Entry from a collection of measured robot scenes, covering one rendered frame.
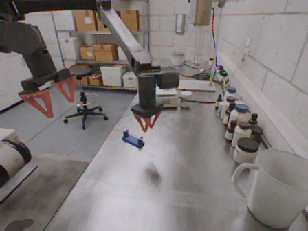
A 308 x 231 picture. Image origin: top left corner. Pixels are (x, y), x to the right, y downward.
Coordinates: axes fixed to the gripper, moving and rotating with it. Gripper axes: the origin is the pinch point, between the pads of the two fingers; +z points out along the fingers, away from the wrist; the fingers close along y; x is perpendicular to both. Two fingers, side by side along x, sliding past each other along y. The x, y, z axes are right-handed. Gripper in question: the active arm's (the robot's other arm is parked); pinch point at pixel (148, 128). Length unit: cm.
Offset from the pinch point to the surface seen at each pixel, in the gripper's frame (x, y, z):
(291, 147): -41.4, 18.6, -0.1
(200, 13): 20, 72, -36
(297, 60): -34, 40, -21
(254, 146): -32.2, 15.9, 2.1
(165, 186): -15.6, -10.6, 9.3
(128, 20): 184, 176, -29
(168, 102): 13.9, 33.9, 5.1
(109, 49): 209, 155, 10
